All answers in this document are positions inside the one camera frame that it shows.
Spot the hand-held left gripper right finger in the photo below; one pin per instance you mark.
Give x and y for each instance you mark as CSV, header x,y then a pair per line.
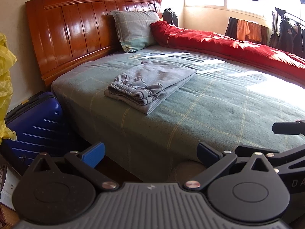
x,y
207,155

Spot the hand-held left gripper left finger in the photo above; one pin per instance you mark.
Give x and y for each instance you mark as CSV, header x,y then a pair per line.
x,y
94,153

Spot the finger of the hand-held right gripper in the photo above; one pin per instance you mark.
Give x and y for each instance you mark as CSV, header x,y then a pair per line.
x,y
288,127
257,150

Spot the grey sweatpants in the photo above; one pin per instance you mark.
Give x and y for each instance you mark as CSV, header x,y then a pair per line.
x,y
152,83

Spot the bed with green checked sheet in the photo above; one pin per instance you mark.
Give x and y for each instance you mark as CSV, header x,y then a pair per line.
x,y
190,112

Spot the blue hard-shell suitcase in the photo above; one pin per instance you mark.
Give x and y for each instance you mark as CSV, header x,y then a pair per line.
x,y
35,128

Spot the white paper box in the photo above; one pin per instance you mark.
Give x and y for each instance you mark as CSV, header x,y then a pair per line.
x,y
8,188

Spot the black coat stand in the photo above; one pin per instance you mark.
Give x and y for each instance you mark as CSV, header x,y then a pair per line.
x,y
275,28

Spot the red duvet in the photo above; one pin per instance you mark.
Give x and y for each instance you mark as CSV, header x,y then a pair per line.
x,y
226,45

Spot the orange cloth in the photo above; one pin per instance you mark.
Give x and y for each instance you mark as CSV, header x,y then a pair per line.
x,y
249,29

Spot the yellow plastic cover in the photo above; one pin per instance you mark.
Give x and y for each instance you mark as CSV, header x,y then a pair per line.
x,y
4,81

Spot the dark brown cloth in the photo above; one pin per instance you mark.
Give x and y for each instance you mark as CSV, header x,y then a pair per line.
x,y
230,27

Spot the wooden headboard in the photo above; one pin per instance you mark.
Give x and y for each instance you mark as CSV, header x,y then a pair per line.
x,y
78,33

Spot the grey plaid pillow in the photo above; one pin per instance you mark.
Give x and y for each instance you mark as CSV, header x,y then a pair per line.
x,y
135,29

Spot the black backpack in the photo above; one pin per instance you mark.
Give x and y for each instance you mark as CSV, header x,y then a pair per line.
x,y
171,16

